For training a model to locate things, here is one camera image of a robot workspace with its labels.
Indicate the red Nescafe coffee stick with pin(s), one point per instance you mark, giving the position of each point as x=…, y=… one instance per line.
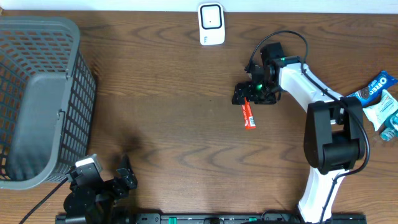
x=247, y=115

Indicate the grey plastic mesh basket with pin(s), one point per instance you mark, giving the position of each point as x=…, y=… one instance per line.
x=47, y=100

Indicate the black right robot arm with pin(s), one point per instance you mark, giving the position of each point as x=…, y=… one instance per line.
x=333, y=139

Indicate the light green snack packet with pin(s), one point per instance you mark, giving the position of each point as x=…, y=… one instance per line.
x=378, y=113

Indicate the blue Oreo cookie pack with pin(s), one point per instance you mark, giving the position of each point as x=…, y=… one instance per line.
x=369, y=93

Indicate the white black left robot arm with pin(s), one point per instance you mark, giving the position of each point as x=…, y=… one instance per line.
x=92, y=199

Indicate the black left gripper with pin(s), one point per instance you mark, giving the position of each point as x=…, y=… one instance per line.
x=121, y=191

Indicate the black mounting rail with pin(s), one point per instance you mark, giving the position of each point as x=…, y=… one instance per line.
x=273, y=217

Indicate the teal mouthwash bottle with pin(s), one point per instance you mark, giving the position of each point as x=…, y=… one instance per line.
x=390, y=131

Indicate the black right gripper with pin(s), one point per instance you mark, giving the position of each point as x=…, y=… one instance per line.
x=249, y=86

